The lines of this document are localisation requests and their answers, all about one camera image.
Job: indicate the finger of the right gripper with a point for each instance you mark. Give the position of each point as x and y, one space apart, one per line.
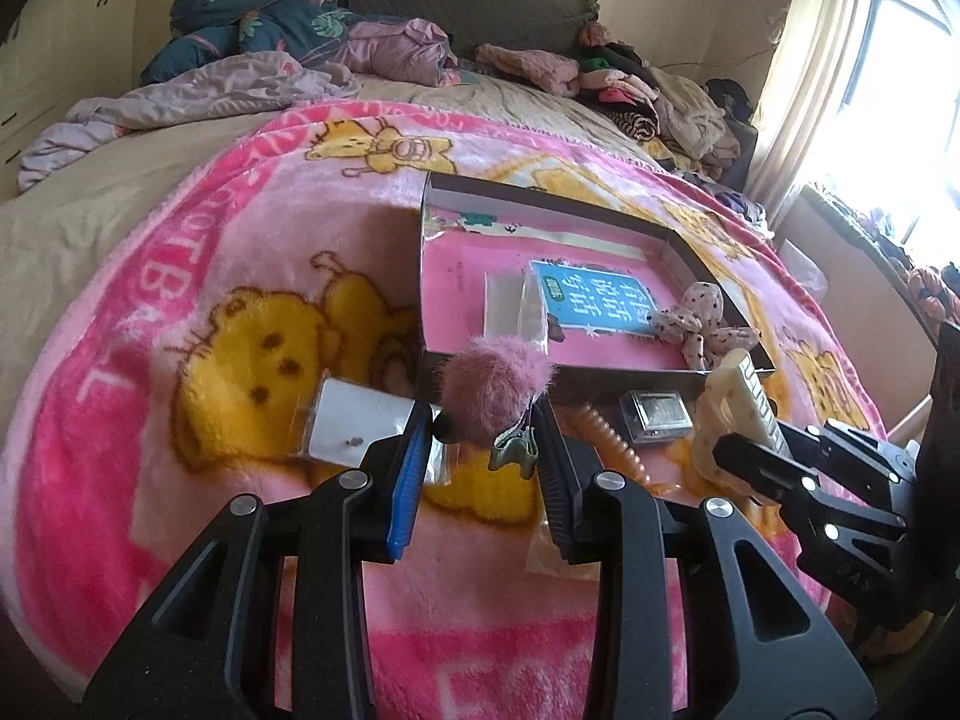
810 502
841 450

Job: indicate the beige bed sheet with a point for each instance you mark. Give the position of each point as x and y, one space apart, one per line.
55 235

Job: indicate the cream wardrobe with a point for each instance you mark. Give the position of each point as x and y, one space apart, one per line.
56 53

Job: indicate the pink cartoon fleece blanket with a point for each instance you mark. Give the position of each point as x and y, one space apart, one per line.
172 381

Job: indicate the cream hair claw clip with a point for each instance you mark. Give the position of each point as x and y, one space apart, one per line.
733 402

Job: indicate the black shallow cardboard box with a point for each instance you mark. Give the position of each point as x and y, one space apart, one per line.
571 385

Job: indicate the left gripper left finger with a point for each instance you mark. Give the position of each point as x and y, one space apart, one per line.
263 616

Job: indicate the pink fluffy pompom clip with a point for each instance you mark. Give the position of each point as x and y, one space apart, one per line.
486 396

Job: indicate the pink crumpled garment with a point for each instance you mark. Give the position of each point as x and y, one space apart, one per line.
411 51

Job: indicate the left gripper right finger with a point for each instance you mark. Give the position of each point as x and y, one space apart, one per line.
697 617

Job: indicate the pile of mixed clothes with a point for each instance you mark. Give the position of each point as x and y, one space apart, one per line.
685 126

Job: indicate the dark floral quilt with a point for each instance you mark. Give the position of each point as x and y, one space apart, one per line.
313 32

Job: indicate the cream curtain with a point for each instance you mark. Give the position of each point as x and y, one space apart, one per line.
800 94

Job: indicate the white earring card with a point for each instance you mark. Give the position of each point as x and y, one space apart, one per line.
341 423

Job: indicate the pink folded clothing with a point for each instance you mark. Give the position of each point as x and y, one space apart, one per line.
553 73

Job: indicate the polka dot bow clip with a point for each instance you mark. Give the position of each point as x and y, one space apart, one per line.
697 327

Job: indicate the pink book blue label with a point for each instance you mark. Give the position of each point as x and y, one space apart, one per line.
600 286

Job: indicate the clear bagged earring card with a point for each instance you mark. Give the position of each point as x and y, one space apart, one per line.
514 306

